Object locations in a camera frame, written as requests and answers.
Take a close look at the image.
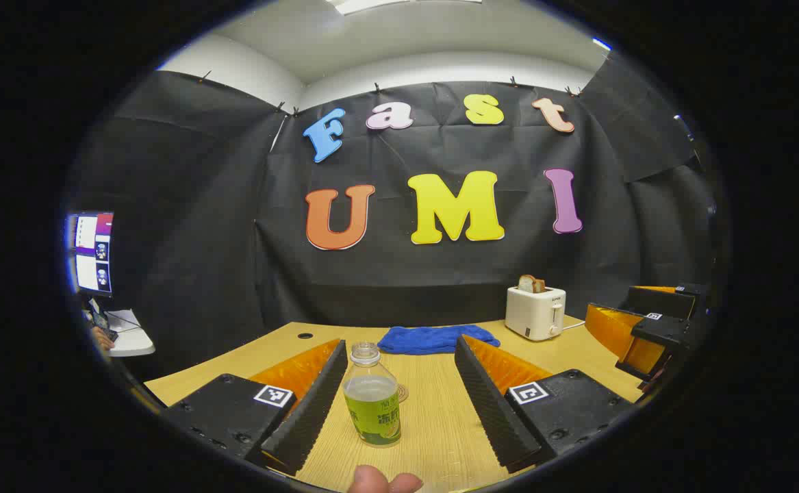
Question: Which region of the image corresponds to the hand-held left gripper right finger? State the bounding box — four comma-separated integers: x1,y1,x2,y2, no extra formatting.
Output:
454,334,639,475

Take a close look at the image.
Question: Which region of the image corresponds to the blue towel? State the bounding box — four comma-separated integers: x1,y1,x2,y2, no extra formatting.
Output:
377,325,501,356

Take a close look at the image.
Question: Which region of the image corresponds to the computer monitor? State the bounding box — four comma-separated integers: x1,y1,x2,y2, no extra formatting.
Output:
65,211,115,296

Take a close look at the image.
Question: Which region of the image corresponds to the white toaster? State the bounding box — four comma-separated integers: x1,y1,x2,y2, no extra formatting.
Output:
505,284,567,342

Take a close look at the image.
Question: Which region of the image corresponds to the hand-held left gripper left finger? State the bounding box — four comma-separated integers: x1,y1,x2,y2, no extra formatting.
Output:
164,339,349,477

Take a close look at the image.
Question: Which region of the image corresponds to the green label water bottle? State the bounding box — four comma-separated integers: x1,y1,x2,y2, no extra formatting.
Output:
342,342,403,448

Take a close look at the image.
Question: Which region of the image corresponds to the small white side table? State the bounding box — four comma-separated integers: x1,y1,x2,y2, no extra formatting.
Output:
101,308,157,358

